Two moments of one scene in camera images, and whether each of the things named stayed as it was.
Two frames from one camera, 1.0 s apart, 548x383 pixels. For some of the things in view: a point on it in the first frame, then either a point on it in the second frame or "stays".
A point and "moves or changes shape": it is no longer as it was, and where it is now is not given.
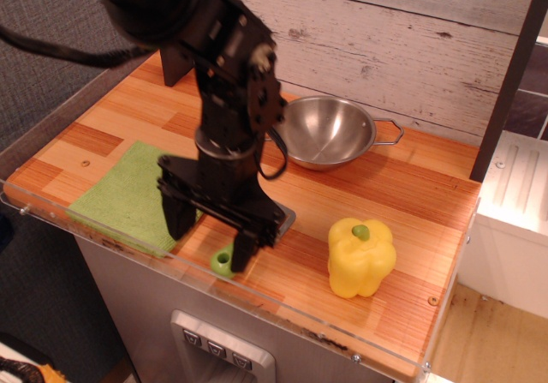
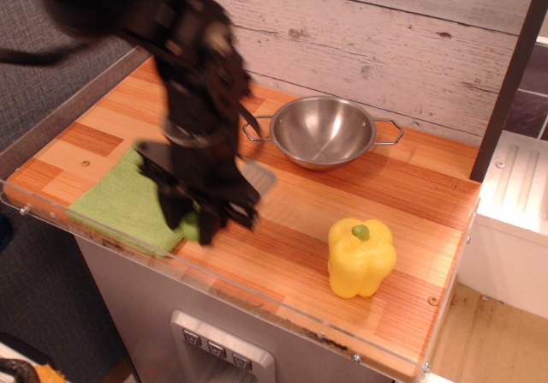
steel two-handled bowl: [325, 132] stays
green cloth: [125, 202] stays
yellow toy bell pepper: [360, 254] stays
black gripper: [223, 182] → [199, 166]
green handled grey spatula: [221, 261] moves or changes shape
